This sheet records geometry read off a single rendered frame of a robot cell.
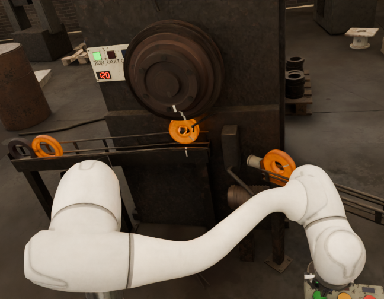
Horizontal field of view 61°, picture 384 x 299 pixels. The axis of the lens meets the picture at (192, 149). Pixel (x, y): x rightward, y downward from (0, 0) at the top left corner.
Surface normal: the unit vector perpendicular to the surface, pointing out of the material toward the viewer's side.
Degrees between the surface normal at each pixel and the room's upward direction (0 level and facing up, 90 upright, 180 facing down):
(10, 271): 0
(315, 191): 26
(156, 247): 32
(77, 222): 21
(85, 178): 15
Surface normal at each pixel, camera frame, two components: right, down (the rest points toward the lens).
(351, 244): -0.07, -0.55
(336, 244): -0.36, -0.49
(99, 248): 0.26, -0.62
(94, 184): 0.36, -0.81
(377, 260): -0.15, -0.82
